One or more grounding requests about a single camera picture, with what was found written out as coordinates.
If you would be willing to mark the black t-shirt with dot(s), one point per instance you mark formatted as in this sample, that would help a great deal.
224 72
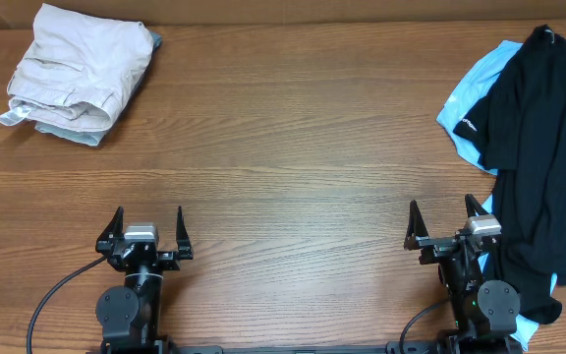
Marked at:
519 130

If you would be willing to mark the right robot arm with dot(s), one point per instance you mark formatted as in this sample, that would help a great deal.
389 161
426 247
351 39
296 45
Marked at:
484 311

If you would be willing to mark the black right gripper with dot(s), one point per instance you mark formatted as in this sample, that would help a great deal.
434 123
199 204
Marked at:
438 246

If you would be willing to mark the light blue t-shirt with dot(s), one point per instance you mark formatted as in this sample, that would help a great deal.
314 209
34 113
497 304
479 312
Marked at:
474 86

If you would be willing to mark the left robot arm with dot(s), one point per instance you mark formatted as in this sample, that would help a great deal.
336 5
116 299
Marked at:
130 314

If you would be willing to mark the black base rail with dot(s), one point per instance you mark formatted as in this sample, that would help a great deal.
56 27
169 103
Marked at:
392 347

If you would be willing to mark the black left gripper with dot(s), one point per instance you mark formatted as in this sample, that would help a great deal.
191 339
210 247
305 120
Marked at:
141 252

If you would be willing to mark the folded beige pants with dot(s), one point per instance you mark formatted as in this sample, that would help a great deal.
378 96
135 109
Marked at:
79 72

